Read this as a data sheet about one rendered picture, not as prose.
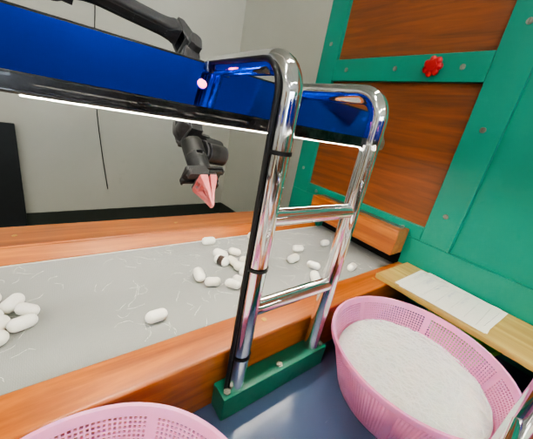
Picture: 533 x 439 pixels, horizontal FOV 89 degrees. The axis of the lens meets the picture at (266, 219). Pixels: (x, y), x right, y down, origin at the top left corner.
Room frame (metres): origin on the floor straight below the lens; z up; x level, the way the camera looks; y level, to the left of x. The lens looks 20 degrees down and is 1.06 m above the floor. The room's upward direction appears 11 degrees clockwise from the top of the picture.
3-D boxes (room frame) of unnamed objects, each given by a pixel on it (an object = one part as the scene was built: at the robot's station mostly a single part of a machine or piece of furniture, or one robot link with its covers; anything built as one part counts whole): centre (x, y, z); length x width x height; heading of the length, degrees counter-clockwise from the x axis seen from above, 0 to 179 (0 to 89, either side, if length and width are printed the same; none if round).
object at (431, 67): (0.74, -0.32, 1.24); 0.04 x 0.02 x 0.05; 40
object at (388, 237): (0.78, -0.25, 0.83); 0.30 x 0.06 x 0.07; 40
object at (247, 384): (0.38, 0.00, 0.90); 0.20 x 0.19 x 0.45; 130
